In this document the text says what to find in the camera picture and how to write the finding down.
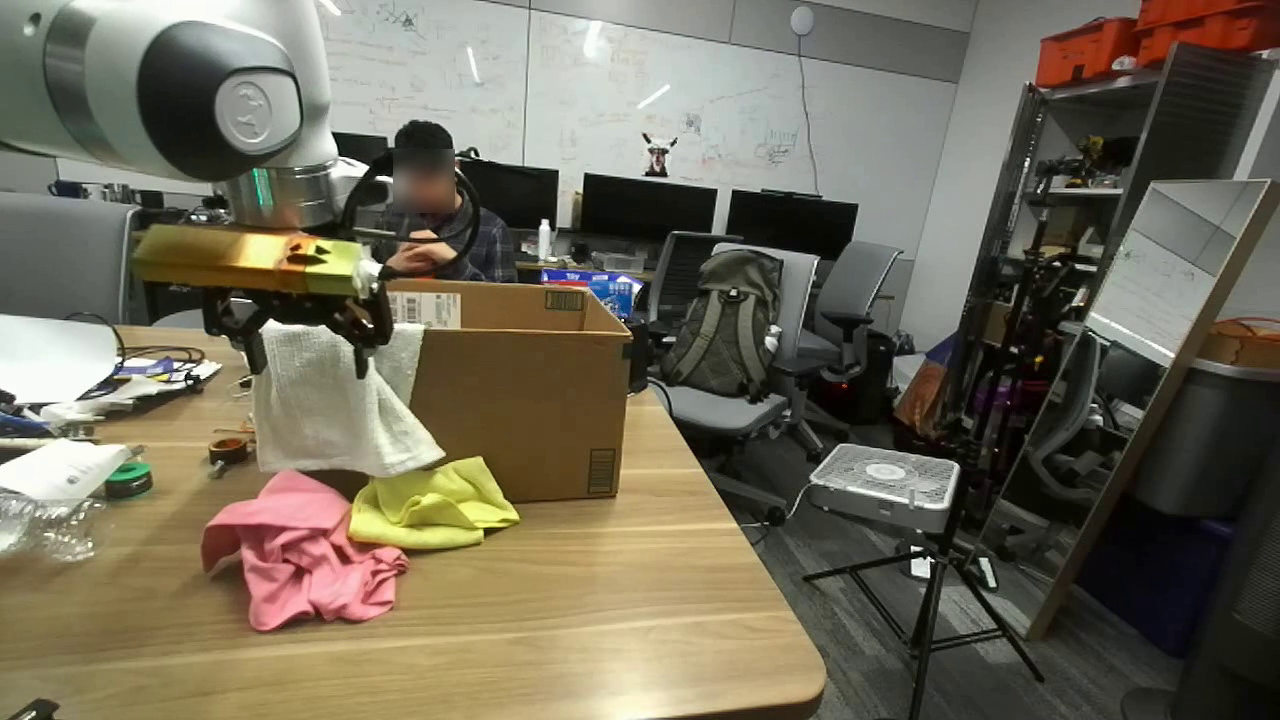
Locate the white grey towel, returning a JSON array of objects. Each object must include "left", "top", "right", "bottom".
[{"left": 254, "top": 325, "right": 446, "bottom": 475}]

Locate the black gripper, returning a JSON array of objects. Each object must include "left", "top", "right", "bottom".
[{"left": 199, "top": 293, "right": 394, "bottom": 377}]

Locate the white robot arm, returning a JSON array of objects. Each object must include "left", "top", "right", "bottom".
[{"left": 0, "top": 0, "right": 394, "bottom": 371}]

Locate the bright yellow cloth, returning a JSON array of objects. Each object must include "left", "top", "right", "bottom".
[{"left": 347, "top": 457, "right": 521, "bottom": 552}]

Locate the silver mac mini box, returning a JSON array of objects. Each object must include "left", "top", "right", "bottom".
[{"left": 807, "top": 445, "right": 961, "bottom": 533}]

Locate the green tape roll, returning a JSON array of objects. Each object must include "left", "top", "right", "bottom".
[{"left": 105, "top": 460, "right": 154, "bottom": 499}]

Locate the grey backpack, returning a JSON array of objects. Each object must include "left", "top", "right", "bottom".
[{"left": 660, "top": 251, "right": 783, "bottom": 396}]

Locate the black camera tripod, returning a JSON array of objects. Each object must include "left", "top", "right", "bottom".
[{"left": 802, "top": 251, "right": 1050, "bottom": 720}]

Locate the magenta pink cloth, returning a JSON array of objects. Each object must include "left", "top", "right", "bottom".
[{"left": 199, "top": 472, "right": 407, "bottom": 631}]

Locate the grey trash bin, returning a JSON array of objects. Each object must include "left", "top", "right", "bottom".
[{"left": 1131, "top": 317, "right": 1280, "bottom": 519}]

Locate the person in plaid shirt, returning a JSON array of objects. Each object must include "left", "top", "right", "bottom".
[{"left": 376, "top": 116, "right": 521, "bottom": 282}]

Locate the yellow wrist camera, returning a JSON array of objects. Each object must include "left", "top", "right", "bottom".
[{"left": 133, "top": 224, "right": 380, "bottom": 300}]

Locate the open cardboard box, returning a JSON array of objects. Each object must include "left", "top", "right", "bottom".
[{"left": 394, "top": 281, "right": 634, "bottom": 504}]

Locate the brown tape roll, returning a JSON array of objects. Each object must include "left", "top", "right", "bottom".
[{"left": 207, "top": 430, "right": 258, "bottom": 468}]

